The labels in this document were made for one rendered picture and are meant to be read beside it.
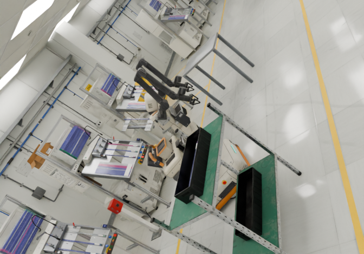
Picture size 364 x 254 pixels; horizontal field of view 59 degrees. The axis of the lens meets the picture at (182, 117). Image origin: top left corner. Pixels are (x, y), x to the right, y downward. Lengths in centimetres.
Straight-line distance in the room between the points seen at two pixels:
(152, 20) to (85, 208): 487
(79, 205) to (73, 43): 355
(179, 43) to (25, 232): 612
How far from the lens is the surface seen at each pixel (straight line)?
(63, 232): 426
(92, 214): 636
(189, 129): 329
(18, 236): 423
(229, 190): 349
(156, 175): 522
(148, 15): 865
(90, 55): 769
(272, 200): 262
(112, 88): 589
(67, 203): 624
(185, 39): 868
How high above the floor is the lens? 200
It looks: 18 degrees down
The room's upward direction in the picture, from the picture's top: 54 degrees counter-clockwise
